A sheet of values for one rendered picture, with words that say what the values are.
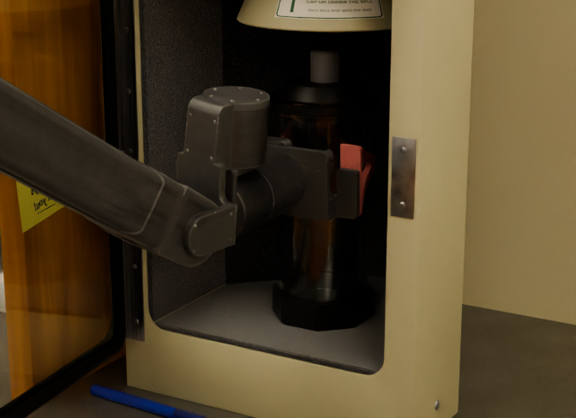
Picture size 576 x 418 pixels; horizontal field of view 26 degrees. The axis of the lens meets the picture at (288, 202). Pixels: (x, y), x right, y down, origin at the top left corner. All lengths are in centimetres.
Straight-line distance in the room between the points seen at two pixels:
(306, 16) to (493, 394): 44
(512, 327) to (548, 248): 11
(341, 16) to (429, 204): 18
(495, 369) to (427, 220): 30
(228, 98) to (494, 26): 52
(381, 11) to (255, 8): 11
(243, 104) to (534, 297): 61
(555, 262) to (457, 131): 42
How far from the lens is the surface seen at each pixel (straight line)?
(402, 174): 107
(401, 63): 105
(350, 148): 114
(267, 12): 113
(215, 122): 102
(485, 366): 136
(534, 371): 136
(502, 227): 152
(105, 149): 93
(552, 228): 150
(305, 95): 118
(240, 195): 105
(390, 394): 114
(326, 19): 111
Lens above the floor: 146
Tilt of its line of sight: 16 degrees down
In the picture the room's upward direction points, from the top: straight up
